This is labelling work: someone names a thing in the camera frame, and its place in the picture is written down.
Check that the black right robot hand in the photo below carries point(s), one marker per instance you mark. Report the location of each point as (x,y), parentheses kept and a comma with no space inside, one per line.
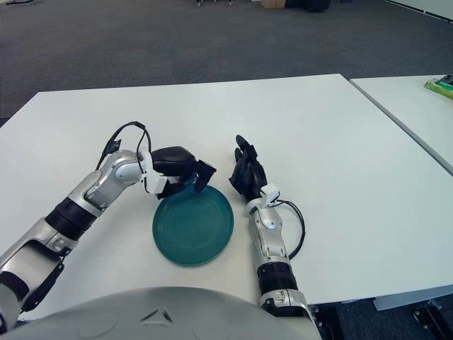
(251,173)

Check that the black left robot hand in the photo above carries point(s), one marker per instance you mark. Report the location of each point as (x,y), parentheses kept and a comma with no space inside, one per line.
(173,157)

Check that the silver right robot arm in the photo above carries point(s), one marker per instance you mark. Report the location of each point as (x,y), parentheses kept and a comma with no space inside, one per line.
(269,233)

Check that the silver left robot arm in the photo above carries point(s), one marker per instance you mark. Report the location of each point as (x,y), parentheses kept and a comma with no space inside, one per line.
(106,180)

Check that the teal green round plate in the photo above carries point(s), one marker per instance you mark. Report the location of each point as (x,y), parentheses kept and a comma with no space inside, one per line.
(194,230)

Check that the wheeled chair base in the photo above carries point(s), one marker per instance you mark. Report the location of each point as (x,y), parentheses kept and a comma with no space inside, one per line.
(198,2)

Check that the brown cardboard box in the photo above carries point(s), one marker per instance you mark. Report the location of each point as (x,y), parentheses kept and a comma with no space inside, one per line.
(273,3)

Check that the grey robot torso shell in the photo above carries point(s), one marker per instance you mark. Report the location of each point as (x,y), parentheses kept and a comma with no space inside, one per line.
(106,318)

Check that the black bulky floor object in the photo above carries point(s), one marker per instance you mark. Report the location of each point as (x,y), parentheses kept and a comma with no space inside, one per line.
(308,5)

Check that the green cardboard box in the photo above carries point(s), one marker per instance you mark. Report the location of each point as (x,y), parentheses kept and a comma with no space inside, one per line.
(440,86)

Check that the black metal caster foot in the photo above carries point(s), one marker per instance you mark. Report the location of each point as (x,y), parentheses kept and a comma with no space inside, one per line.
(431,315)

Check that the black metal stand frame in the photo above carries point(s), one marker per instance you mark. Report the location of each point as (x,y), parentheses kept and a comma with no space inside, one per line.
(327,324)

